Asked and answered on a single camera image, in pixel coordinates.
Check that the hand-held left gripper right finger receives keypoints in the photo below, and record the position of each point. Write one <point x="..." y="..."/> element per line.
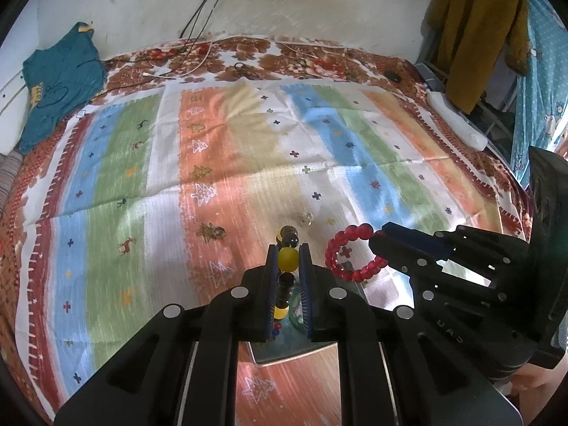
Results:
<point x="305" y="284"/>

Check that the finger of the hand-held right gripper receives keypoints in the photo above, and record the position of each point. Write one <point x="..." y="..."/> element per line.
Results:
<point x="390" y="248"/>
<point x="412" y="236"/>

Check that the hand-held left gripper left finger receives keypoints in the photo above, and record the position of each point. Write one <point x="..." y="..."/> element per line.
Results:
<point x="270" y="284"/>

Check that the green jade bangle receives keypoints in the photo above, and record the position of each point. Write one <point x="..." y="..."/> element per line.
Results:
<point x="295" y="321"/>

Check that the silver metal tin box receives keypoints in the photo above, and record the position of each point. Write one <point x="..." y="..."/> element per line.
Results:
<point x="284" y="353"/>

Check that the person's right forearm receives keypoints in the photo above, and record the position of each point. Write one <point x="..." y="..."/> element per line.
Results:
<point x="541" y="390"/>

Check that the clear glass bead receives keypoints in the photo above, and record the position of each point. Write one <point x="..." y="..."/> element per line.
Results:
<point x="305" y="218"/>

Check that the white power strip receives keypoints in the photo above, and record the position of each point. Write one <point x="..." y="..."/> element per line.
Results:
<point x="457" y="120"/>

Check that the dark metal rack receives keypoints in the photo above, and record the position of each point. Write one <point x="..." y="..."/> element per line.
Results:
<point x="432" y="77"/>

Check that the small black object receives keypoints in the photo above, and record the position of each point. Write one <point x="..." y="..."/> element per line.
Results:
<point x="392" y="76"/>

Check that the striped colourful cloth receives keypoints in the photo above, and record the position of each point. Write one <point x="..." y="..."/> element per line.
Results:
<point x="133" y="177"/>

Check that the blue dotted curtain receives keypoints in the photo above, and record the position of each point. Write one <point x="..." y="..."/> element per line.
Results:
<point x="546" y="75"/>

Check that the mustard yellow garment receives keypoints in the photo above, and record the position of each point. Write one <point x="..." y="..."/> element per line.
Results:
<point x="479" y="31"/>

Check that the black scissors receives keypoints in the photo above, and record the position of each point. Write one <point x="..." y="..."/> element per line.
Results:
<point x="242" y="67"/>

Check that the grey striped cushion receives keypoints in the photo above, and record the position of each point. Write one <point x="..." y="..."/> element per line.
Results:
<point x="9" y="173"/>

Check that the teal t-shirt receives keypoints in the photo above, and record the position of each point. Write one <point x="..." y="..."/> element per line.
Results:
<point x="57" y="80"/>

